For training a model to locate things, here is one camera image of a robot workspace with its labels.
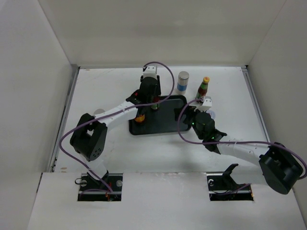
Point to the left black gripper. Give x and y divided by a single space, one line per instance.
158 87

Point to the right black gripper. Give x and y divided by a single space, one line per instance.
187 111

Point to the yellow-cap sauce bottle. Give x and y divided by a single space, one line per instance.
155 103
203 88

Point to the red-lid chili jar front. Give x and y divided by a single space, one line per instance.
139 120

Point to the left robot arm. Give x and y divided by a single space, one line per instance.
89 140

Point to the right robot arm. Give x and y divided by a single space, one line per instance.
273 164

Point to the black plastic tray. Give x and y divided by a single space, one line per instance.
159 121

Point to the small white sauce cup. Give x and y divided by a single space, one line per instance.
211 113

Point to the blue-label pepper jar right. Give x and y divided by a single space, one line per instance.
182 82

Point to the blue-label pepper jar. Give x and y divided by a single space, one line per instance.
99 111
182 82

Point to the blue-label pepper jar left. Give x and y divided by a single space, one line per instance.
99 111

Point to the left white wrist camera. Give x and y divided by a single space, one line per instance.
150 71

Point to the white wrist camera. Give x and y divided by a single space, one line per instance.
150 71
204 104

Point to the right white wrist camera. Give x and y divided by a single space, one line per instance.
204 104

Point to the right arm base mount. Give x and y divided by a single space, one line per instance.
222 187

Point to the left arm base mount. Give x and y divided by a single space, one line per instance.
92 190

